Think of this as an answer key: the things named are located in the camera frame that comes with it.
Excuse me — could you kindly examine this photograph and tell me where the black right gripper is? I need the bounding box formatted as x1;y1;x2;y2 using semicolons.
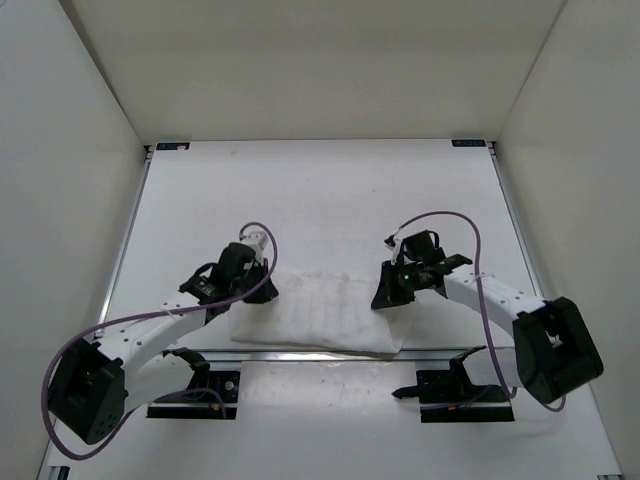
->
371;260;423;310

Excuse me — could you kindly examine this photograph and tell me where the white pleated skirt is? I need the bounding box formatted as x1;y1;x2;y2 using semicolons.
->
227;270;420;354

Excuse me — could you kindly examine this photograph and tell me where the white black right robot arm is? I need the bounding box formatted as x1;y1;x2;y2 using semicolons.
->
371;230;604;405

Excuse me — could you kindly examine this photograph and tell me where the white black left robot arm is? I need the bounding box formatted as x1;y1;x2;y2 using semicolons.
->
43;231;278;445

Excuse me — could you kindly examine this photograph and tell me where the dark label sticker right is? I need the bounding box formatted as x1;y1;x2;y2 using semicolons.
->
451;139;487;148

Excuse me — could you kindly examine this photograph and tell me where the dark label sticker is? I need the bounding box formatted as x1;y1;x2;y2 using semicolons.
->
155;142;190;151
451;139;487;148

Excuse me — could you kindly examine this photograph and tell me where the dark label sticker left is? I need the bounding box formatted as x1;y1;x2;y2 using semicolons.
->
155;142;190;151

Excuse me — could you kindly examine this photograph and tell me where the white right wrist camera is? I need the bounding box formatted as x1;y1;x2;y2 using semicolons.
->
384;235;405;265

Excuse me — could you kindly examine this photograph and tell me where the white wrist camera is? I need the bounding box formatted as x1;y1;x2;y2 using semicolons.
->
384;235;405;265
240;231;270;264

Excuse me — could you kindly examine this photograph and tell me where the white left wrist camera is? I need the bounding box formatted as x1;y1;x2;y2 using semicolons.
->
240;231;270;264

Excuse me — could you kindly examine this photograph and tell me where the aluminium table rail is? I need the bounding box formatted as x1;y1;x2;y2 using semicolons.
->
196;349;465;363

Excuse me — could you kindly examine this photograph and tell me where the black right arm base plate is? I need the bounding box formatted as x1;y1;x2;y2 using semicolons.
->
392;370;515;424

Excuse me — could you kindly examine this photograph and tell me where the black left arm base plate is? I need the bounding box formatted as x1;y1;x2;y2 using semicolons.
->
146;362;241;421

